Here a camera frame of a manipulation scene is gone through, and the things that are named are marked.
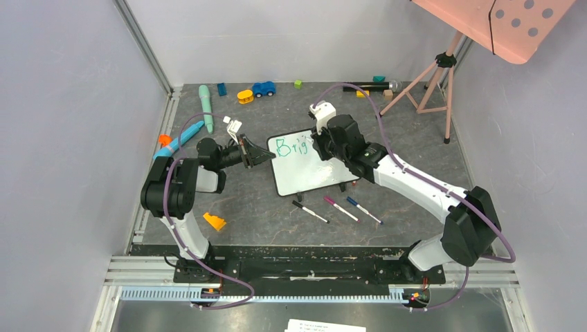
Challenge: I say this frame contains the light blue cable duct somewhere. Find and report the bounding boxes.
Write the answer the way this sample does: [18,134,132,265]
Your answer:
[120,286,408,304]

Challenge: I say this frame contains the small orange toy piece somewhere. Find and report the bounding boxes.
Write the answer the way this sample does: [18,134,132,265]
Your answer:
[158,134,173,147]

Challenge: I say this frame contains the white paper sheet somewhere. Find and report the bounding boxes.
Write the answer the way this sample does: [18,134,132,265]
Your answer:
[284,319,367,332]

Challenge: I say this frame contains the orange wedge toy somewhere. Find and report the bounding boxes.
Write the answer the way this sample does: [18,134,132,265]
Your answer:
[203,212,226,232]

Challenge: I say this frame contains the yellow oval toy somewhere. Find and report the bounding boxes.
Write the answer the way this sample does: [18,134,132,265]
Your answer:
[237,89,255,104]

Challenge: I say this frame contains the pink tripod stand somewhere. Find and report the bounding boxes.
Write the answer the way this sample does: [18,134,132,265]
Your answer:
[379,31,463,144]

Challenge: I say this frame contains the blue toy car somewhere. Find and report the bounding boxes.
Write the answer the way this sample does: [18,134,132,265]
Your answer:
[252,81,276,98]

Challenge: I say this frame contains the beige wooden block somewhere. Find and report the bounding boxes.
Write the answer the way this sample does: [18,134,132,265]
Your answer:
[382,89,394,101]

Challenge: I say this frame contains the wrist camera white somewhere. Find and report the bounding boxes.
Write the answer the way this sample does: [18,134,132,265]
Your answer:
[223,116,242,143]
[309,100,336,135]

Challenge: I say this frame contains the yellow block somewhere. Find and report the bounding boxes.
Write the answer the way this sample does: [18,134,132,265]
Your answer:
[356,91,370,98]

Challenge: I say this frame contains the black cylinder tube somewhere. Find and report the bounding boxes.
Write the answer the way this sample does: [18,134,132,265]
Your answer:
[350,82,392,91]

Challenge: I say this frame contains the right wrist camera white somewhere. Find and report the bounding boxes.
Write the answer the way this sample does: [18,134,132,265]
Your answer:
[309,100,336,135]

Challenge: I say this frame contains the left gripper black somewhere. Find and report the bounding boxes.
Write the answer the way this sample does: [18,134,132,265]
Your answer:
[215,133,276,169]

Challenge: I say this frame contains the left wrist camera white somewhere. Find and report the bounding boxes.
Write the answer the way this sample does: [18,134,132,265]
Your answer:
[223,116,242,143]

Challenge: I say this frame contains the teal block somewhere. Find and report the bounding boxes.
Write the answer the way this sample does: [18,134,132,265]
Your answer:
[372,75,386,82]

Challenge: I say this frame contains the blue capped whiteboard marker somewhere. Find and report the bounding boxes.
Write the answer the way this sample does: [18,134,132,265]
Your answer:
[346,196,383,225]

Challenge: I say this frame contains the purple capped whiteboard marker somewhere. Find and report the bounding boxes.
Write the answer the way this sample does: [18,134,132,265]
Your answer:
[323,196,360,223]

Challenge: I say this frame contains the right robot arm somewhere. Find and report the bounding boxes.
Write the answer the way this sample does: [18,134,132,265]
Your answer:
[311,114,501,282]

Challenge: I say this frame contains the black capped whiteboard marker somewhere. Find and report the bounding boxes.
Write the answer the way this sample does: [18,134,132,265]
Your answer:
[292,201,329,223]

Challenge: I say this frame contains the white whiteboard black frame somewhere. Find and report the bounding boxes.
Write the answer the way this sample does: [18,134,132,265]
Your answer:
[267,129,358,196]

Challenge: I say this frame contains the mint green toy marker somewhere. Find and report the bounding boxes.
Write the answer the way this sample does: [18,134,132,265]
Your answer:
[198,84,214,134]

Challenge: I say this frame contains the clear round bulb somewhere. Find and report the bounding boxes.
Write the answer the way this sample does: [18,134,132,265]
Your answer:
[389,80,403,93]

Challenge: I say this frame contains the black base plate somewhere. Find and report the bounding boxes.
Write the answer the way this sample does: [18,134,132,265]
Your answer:
[173,246,446,296]

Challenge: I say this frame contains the blue toy marker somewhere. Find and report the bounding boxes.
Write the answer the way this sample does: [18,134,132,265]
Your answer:
[152,120,205,160]

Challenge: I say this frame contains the pink perforated panel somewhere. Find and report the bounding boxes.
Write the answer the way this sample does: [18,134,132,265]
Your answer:
[414,0,575,64]

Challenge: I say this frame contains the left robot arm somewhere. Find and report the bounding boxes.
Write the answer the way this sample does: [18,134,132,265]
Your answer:
[141,134,276,282]

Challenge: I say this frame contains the dark blue block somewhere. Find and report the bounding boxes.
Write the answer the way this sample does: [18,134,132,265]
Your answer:
[217,83,228,97]

